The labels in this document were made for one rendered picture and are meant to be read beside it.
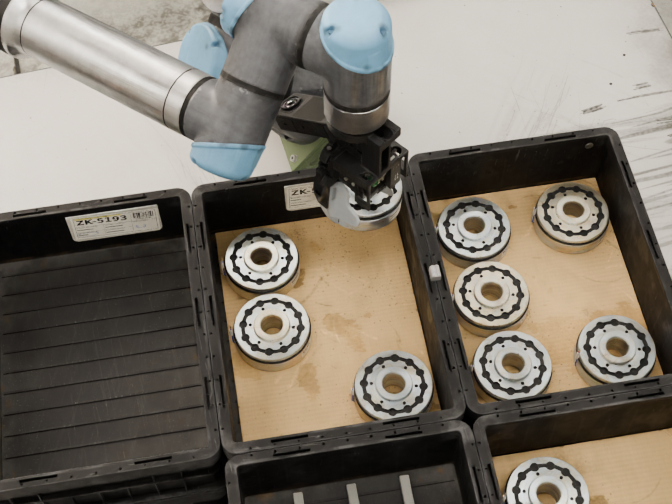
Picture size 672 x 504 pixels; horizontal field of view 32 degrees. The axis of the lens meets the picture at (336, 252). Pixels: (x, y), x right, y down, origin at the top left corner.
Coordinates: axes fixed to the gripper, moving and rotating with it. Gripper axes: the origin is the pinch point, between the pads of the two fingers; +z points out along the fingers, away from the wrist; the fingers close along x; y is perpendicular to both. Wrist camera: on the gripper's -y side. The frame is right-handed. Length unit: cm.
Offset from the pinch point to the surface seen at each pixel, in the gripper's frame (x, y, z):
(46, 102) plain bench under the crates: -4, -65, 29
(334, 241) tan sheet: 2.2, -4.1, 16.3
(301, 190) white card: 1.8, -9.9, 8.9
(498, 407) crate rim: -6.6, 31.3, 6.3
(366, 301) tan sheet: -2.1, 5.8, 16.4
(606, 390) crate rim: 4.0, 39.6, 6.3
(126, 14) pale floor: 55, -128, 99
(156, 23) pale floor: 58, -119, 99
